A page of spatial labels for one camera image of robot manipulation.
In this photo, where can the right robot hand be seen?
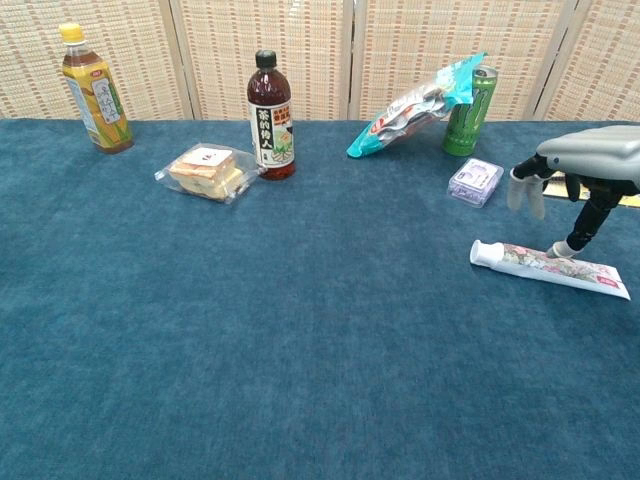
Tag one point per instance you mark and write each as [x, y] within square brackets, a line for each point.
[590, 150]

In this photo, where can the floral white toothpaste tube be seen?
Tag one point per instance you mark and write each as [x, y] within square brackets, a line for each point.
[530, 267]

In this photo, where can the dark tea bottle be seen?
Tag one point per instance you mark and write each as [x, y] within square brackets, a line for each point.
[270, 100]

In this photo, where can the yellow tea bottle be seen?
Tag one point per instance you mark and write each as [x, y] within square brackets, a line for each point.
[97, 100]

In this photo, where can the black razor on yellow card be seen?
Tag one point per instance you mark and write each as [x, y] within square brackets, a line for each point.
[557, 187]

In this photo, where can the small purple plastic box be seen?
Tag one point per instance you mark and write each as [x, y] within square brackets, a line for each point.
[475, 182]

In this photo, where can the green energy drink can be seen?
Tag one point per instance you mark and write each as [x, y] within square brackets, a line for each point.
[462, 130]

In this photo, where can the teal snack bag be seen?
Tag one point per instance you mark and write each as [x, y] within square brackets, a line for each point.
[400, 120]

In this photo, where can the blue tablecloth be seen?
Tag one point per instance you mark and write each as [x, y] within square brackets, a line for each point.
[300, 350]

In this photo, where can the bamboo folding screen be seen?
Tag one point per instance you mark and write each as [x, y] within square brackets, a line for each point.
[225, 50]

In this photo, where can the packaged sliced bread sandwich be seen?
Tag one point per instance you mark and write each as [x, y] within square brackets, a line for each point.
[205, 172]

